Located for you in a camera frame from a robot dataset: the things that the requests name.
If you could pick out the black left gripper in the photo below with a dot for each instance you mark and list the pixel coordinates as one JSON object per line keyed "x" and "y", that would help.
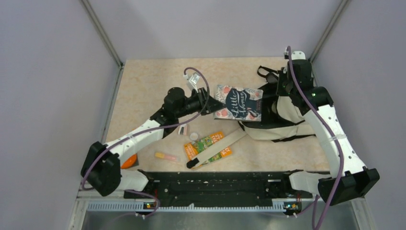
{"x": 207, "y": 104}

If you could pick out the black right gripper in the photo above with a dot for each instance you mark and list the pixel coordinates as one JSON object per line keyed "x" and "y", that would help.
{"x": 281, "y": 74}

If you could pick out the cream canvas backpack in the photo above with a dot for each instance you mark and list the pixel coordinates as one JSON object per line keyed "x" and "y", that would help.
{"x": 280, "y": 121}

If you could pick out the Little Women floral book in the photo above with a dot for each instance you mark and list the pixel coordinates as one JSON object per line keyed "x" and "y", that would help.
{"x": 241, "y": 104}

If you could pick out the orange green storey treehouse book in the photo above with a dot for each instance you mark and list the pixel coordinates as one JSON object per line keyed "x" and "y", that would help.
{"x": 196, "y": 147}

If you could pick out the yellow pink highlighter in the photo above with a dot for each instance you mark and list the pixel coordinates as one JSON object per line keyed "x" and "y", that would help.
{"x": 167, "y": 157}

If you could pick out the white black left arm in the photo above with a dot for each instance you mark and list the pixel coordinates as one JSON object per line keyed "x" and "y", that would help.
{"x": 102, "y": 168}

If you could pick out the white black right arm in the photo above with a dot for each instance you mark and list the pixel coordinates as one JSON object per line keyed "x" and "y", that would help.
{"x": 303, "y": 103}

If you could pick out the small round clear cap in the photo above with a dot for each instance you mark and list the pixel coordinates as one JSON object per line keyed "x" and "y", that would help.
{"x": 194, "y": 136}

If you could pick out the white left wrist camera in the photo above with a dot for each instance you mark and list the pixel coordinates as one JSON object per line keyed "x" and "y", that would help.
{"x": 192, "y": 81}

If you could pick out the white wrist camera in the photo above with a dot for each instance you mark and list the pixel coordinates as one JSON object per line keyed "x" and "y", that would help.
{"x": 295, "y": 55}
{"x": 192, "y": 81}

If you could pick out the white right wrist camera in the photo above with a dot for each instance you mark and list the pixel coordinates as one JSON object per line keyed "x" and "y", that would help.
{"x": 295, "y": 55}

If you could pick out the aluminium frame rail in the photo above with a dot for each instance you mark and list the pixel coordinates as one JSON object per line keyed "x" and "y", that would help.
{"x": 94, "y": 19}

